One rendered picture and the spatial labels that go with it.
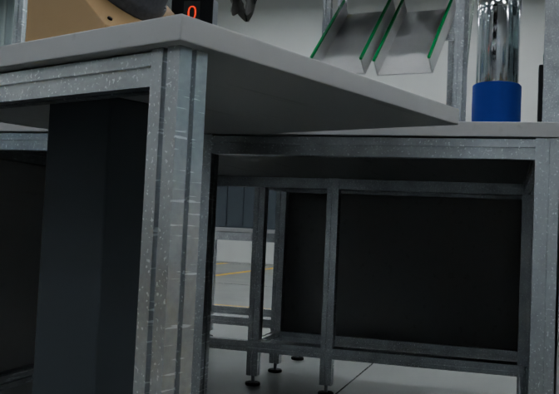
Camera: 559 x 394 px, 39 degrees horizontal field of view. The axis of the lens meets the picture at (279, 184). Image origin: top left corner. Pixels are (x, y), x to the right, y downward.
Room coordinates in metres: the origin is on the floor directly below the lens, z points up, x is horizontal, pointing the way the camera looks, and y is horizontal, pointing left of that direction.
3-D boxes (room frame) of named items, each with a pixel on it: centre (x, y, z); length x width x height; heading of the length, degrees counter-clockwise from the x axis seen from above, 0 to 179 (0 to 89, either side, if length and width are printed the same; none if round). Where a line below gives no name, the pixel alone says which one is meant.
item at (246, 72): (1.38, 0.26, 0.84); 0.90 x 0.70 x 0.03; 52
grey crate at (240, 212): (4.09, 0.12, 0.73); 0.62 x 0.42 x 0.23; 74
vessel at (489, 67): (2.54, -0.70, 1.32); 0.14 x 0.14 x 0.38
